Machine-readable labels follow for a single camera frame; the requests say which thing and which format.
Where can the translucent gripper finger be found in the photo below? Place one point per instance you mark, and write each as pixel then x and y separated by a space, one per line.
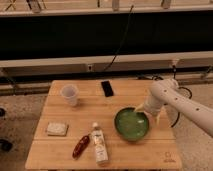
pixel 139 108
pixel 157 119

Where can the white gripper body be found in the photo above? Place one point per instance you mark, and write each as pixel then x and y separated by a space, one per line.
pixel 152 105

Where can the green ceramic bowl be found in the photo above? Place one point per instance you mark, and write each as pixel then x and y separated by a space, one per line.
pixel 131 126

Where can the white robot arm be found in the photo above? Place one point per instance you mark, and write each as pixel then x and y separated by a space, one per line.
pixel 165 92

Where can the black smartphone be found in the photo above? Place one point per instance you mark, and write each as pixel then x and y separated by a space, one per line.
pixel 106 86

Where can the clear plastic bottle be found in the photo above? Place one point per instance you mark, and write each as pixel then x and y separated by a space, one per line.
pixel 101 154

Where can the red chili pepper toy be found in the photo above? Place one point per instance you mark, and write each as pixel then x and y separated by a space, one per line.
pixel 81 146

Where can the translucent plastic cup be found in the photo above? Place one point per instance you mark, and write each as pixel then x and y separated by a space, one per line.
pixel 70 93

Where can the white sponge block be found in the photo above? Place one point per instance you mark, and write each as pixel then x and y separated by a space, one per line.
pixel 57 129

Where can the white wall outlet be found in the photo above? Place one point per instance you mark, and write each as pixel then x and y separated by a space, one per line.
pixel 90 68

